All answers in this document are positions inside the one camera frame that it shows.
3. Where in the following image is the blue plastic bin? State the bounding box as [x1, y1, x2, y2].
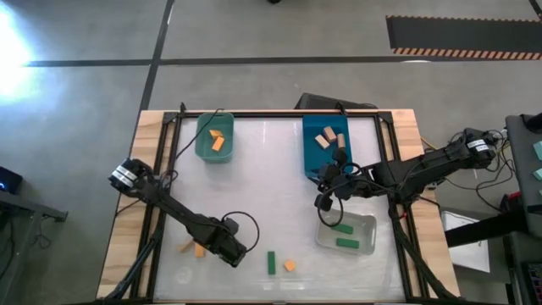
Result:
[301, 114, 355, 181]

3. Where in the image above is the black box behind table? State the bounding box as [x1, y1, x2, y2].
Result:
[295, 92, 378, 112]

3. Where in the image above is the black device with blue light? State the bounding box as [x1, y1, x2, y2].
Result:
[0, 165, 25, 195]

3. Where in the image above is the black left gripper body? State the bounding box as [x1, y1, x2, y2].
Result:
[202, 222, 245, 261]

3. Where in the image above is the teal green plastic bin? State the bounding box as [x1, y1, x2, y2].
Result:
[195, 112, 235, 164]

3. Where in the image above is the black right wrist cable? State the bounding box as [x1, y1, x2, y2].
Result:
[316, 192, 346, 228]

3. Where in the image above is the red tool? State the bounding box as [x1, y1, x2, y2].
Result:
[501, 191, 523, 213]

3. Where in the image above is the black hazard-striped floor mat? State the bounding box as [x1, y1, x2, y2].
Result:
[385, 14, 542, 61]

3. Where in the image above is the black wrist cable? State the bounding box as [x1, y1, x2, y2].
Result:
[219, 210, 261, 254]
[316, 192, 346, 228]

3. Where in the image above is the black floor cable tangle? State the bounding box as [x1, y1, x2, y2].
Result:
[440, 130, 513, 213]

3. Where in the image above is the black aluminium table frame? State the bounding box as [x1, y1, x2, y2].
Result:
[97, 110, 462, 304]

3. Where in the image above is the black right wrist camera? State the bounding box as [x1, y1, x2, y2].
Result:
[313, 192, 335, 213]

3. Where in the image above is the white table sheet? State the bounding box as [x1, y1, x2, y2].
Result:
[154, 117, 406, 302]

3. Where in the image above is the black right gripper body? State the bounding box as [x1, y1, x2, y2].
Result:
[326, 147, 362, 201]

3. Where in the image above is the white cardboard box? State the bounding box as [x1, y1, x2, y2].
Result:
[440, 210, 491, 275]

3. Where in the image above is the grey cart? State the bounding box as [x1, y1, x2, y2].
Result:
[505, 113, 542, 238]

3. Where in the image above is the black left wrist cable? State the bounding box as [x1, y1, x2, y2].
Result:
[219, 210, 261, 254]

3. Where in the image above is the grey plastic bin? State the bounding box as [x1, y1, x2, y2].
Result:
[315, 205, 378, 257]

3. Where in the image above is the grey side table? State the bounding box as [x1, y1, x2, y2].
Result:
[0, 190, 69, 305]

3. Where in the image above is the black slanted bar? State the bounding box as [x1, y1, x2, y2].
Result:
[444, 211, 530, 248]

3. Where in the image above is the dark storage crate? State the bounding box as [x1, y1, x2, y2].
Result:
[507, 232, 542, 305]

